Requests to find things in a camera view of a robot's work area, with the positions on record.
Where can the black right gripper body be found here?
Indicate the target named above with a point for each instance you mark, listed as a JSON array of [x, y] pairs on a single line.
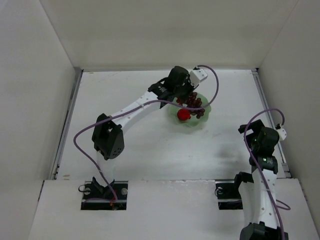
[[249, 127]]

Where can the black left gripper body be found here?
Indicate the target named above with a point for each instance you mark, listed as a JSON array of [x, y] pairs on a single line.
[[186, 89]]

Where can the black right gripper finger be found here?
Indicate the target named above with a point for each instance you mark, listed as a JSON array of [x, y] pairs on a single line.
[[256, 125], [243, 128]]

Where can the dark red fake grape bunch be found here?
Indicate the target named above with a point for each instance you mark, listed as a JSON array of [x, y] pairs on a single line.
[[193, 101]]

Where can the red fake apple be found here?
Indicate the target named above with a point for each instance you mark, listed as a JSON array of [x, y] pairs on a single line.
[[183, 114]]

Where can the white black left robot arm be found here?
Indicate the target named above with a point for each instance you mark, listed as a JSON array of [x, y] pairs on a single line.
[[108, 134]]

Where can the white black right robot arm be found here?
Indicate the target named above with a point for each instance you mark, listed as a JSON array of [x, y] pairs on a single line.
[[258, 188]]

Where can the green wavy fruit bowl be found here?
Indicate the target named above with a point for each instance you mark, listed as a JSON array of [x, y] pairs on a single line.
[[193, 121]]

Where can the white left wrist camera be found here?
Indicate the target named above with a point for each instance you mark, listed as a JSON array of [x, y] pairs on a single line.
[[197, 75]]

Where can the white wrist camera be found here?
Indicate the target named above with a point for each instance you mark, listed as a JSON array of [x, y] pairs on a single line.
[[197, 75], [281, 132]]

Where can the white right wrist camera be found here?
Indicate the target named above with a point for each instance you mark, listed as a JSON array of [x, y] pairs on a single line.
[[281, 132]]

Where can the aluminium table edge rail right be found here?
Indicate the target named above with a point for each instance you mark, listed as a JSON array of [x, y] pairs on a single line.
[[284, 171]]

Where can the aluminium table edge rail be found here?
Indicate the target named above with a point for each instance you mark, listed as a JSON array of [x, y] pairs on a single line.
[[55, 165], [284, 171]]

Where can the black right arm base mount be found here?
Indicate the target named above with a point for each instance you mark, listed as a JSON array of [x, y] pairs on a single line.
[[228, 197]]

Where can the aluminium table edge rail left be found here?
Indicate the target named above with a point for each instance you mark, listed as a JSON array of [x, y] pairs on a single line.
[[55, 165]]

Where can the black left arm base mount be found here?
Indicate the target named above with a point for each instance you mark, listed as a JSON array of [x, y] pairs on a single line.
[[96, 197]]

